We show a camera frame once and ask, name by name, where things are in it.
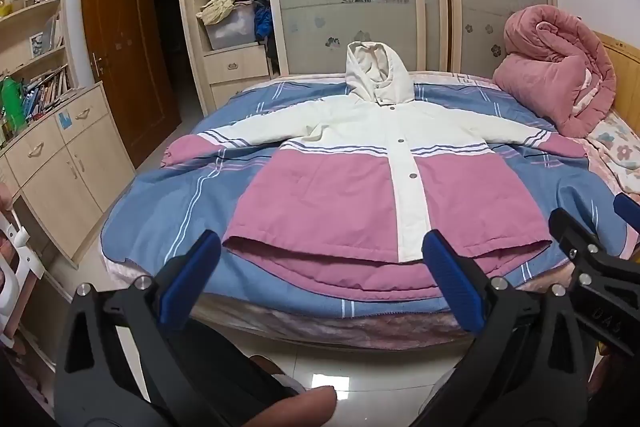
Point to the row of books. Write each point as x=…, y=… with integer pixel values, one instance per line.
x=47, y=92

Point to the rolled pink quilt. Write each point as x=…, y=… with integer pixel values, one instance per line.
x=545, y=67

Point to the brown wooden door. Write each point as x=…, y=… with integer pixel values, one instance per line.
x=130, y=57

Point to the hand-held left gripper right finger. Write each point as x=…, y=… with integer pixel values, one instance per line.
x=450, y=277

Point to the green plastic bottle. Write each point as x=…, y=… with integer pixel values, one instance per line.
x=12, y=104

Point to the wardrobe drawer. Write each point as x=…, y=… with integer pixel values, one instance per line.
x=240, y=94
x=235, y=64

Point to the blue garment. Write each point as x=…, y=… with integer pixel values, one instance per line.
x=263, y=24

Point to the pink and white hooded jacket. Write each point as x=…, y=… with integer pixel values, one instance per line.
x=325, y=197

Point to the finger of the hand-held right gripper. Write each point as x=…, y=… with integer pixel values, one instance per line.
x=629, y=209
x=575, y=237

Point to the clear plastic storage box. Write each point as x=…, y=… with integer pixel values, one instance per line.
x=232, y=29

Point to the crumpled yellowish cloth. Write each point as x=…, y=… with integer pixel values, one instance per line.
x=217, y=9

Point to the floral fleece blanket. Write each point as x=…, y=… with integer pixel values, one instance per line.
x=617, y=152

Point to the wooden bed headboard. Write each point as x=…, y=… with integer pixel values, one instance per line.
x=627, y=72

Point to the blue striped blanket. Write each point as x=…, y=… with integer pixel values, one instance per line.
x=165, y=217

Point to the light wood bookshelf cabinet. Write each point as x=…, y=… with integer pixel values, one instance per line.
x=65, y=177

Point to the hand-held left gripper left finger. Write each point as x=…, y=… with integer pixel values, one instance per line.
x=192, y=267

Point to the light wood wardrobe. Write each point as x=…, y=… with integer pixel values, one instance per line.
x=192, y=32

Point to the white plastic frame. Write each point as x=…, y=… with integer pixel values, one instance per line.
x=15, y=257

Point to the person's leg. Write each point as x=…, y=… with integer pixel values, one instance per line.
x=312, y=407

